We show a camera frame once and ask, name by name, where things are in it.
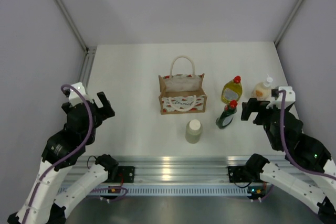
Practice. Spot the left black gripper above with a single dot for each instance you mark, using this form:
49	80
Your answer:
106	112

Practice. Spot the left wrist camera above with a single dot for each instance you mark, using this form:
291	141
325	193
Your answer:
76	93

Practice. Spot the pale bottle with white cap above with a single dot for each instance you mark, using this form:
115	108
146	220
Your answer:
193	131

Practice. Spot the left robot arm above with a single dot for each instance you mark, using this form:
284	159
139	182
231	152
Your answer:
45	204

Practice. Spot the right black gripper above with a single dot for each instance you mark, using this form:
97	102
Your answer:
252	105

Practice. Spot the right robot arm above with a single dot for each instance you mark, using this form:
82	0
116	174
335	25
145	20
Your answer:
264	143

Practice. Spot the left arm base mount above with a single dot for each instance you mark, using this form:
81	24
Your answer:
125	175

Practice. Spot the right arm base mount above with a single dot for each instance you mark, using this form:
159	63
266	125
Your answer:
237	174

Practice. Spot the aluminium frame rail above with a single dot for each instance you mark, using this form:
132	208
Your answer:
183	170

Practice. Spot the perforated cable duct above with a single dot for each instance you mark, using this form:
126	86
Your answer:
176	191

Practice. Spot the green dish soap bottle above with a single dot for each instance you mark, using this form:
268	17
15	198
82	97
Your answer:
227	115

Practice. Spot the white pump soap dispenser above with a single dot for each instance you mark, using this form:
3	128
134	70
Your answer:
262	90

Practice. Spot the burlap watermelon canvas bag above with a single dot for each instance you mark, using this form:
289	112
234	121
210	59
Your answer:
182	93

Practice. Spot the yellow dish soap bottle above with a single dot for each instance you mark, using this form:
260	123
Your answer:
232	90

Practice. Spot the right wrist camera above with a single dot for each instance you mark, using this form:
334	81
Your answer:
284	97

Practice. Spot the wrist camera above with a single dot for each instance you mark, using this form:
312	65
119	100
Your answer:
76	93
284	97

